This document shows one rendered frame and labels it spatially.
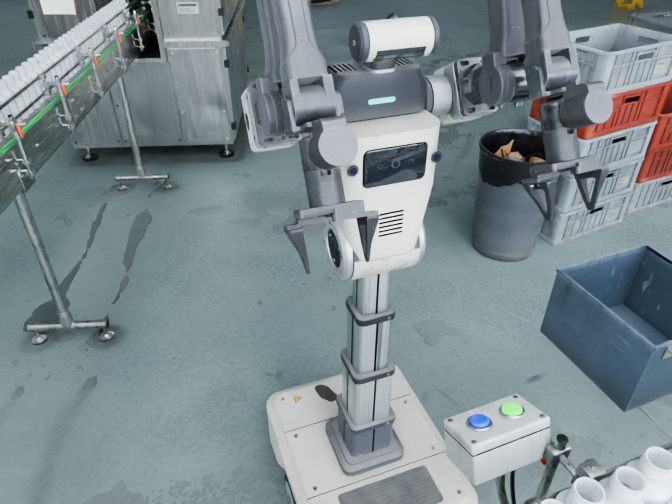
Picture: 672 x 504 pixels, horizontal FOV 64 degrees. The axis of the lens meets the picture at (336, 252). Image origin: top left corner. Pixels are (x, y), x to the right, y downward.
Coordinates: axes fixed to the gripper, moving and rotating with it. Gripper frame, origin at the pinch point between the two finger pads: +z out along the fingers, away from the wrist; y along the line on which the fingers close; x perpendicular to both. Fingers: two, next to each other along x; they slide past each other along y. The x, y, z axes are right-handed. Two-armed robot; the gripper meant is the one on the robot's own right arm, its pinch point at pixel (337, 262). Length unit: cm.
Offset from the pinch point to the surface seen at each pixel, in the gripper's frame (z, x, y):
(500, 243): 33, 187, 130
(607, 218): 34, 204, 212
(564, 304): 28, 41, 66
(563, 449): 31.9, -14.6, 26.0
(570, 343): 39, 40, 66
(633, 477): 31.3, -25.5, 28.6
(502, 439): 28.2, -13.7, 17.0
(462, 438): 27.4, -12.0, 11.7
